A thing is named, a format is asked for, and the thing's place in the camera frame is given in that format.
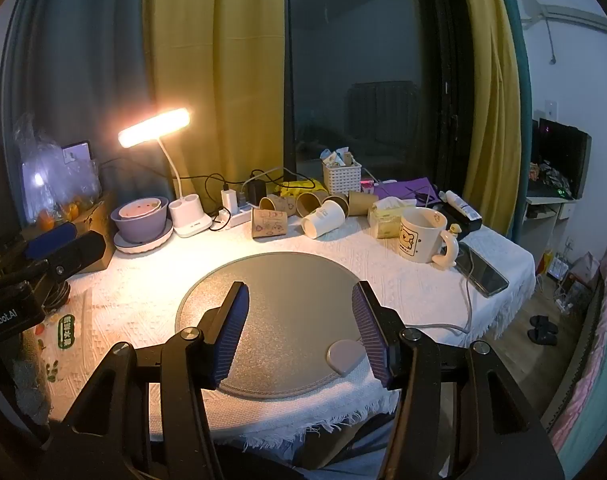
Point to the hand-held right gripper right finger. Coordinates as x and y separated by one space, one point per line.
371 332

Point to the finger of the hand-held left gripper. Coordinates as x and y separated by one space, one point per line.
53 237
81 255

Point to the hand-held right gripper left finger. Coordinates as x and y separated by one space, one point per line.
229 332

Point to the brown paper cup with drawings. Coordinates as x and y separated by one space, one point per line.
269 224

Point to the oranges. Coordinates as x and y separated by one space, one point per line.
66 212

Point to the small grey rounded pad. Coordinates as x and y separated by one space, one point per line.
344 356

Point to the cardboard box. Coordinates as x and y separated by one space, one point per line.
96 215

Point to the round grey mat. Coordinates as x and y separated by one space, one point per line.
283 300

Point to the purple bowl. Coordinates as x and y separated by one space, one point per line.
141 230

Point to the white packet green label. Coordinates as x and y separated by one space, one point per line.
66 332

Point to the white plate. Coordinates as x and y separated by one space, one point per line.
148 247

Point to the pink bowl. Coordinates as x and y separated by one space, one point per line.
142 208

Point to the clear plastic bag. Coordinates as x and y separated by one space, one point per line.
43 160

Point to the white bear mug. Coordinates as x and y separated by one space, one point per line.
418 242

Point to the yellow tissue pack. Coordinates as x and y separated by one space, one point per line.
388 220

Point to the white power strip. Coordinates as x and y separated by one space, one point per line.
236 216

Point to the black smartphone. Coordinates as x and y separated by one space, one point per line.
483 272

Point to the white charger plug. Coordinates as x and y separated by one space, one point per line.
229 200

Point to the black box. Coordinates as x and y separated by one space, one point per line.
466 225

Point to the small pink box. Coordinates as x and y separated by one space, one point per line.
368 186

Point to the black power adapter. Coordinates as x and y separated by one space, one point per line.
257 189

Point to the white desk lamp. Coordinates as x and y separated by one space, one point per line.
153 127

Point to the purple folder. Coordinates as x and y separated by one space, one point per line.
403 189

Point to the white plastic basket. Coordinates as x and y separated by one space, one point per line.
342 178

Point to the white tube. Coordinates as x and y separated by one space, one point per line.
463 205

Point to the yellow packet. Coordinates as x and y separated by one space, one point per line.
296 188

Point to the black slipper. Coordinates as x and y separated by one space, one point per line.
543 336
538 320

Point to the packets in basket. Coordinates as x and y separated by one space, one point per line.
337 156

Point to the grey blue curtain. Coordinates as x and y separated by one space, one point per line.
83 60

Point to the white desk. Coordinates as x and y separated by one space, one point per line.
548 205

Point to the pink blanket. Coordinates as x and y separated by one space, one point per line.
591 360

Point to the white bag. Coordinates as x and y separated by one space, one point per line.
585 269

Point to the yellow curtain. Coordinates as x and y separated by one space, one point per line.
493 110
218 70

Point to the black monitor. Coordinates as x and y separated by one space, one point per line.
563 157

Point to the dark glass sliding door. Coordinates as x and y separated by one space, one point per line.
363 60

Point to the teal curtain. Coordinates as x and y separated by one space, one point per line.
522 60

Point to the white air conditioner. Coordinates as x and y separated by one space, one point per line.
568 12

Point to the white wall switch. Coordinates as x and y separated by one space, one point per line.
552 110

